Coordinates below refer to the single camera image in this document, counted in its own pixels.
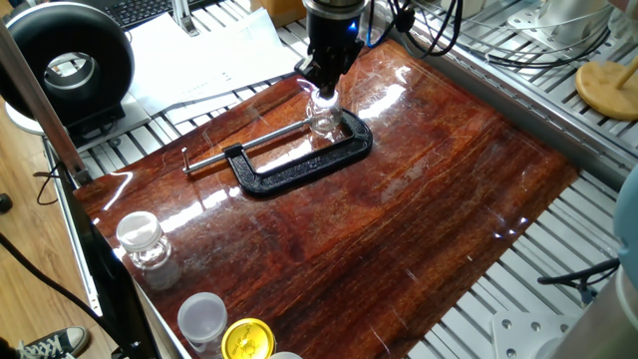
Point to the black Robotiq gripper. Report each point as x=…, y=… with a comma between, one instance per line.
x=331, y=32

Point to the silver metal jar lid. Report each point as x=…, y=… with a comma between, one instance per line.
x=325, y=100

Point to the small clear glass jar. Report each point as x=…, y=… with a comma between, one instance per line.
x=324, y=119

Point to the black C-clamp with steel screw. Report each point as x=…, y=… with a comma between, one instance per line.
x=299, y=172

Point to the clear lidless glass jar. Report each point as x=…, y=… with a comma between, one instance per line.
x=381, y=27

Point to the glass jar with white lid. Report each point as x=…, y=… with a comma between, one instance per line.
x=139, y=232
x=202, y=319

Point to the yellow round lid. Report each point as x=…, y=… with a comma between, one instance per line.
x=247, y=339

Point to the glass jar with translucent lid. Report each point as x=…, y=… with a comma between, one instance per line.
x=285, y=356

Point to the brown cardboard box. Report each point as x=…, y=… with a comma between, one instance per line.
x=279, y=10

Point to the white paper sheet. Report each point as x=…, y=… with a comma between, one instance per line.
x=199, y=110
x=209, y=60

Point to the white plastic container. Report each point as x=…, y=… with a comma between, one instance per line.
x=461, y=6

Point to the glossy red-brown wooden board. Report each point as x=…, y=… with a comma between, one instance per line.
x=349, y=224

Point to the black computer keyboard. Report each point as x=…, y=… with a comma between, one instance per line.
x=144, y=10

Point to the silver mounting plate with cylinder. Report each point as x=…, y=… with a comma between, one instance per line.
x=563, y=20

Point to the round wooden disc with stick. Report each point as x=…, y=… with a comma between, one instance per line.
x=603, y=92

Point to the black side panel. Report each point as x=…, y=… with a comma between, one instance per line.
x=114, y=279

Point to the black round floor object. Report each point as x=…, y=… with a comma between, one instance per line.
x=5, y=203

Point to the black canvas sneaker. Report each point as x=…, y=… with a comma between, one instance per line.
x=55, y=344

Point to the silver metal bracket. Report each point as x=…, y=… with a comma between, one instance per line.
x=185, y=20

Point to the aluminium frame post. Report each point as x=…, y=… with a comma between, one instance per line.
x=45, y=105

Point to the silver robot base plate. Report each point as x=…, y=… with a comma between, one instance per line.
x=528, y=334

